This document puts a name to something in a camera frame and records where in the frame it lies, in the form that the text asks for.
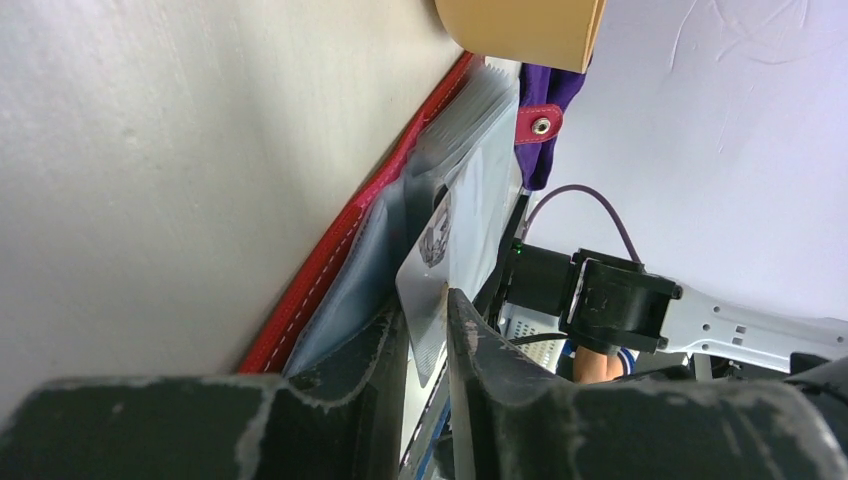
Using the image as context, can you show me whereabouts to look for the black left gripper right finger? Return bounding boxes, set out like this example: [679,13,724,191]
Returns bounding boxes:
[446,289,847,479]

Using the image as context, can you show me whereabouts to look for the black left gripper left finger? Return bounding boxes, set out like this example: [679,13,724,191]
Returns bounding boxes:
[1,299,408,479]

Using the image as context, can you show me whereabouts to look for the silver VIP card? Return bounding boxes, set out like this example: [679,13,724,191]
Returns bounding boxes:
[395,190,452,386]

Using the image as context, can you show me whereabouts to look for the red leather card holder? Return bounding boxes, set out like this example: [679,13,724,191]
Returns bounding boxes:
[240,53,521,377]

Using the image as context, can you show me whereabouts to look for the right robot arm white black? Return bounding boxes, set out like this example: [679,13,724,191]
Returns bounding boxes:
[477,241,847,380]

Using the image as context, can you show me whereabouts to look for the tan oval card tray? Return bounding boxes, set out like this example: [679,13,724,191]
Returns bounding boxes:
[435,0,606,73]

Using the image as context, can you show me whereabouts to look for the purple cloth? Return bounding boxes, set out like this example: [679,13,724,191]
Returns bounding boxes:
[514,63,586,191]

